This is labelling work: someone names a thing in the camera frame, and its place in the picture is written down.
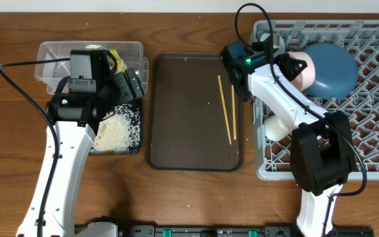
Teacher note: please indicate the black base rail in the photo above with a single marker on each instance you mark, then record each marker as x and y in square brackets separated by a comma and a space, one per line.
[170, 231]

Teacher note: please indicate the grey dishwasher rack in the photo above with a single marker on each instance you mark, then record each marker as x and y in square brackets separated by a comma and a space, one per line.
[361, 39]

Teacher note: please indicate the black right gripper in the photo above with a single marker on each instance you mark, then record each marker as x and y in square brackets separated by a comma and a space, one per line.
[283, 60]

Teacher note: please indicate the wooden chopstick left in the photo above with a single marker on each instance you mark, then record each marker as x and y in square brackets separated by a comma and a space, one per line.
[224, 109]

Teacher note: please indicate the yellow green snack wrapper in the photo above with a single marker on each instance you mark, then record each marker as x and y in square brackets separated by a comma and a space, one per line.
[120, 64]

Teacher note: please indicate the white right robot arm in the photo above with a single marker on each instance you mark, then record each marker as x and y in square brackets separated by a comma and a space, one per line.
[321, 152]

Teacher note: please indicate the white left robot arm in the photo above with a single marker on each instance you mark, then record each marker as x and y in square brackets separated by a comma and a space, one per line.
[68, 145]

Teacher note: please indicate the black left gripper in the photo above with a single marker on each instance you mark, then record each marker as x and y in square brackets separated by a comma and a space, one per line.
[127, 94]

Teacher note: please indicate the brown serving tray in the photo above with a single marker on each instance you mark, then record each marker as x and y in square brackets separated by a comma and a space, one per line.
[188, 131]

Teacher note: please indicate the clear plastic waste bin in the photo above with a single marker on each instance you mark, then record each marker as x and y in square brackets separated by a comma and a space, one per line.
[131, 52]

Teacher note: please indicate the cream plastic cup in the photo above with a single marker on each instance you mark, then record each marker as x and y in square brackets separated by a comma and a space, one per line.
[275, 129]

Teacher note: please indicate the black waste tray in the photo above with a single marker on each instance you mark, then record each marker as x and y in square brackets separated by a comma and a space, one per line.
[133, 131]

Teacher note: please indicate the dark blue bowl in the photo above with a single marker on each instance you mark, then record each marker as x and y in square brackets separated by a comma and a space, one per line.
[336, 71]

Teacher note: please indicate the pink plastic bowl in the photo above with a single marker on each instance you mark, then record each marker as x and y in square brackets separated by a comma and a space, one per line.
[307, 76]

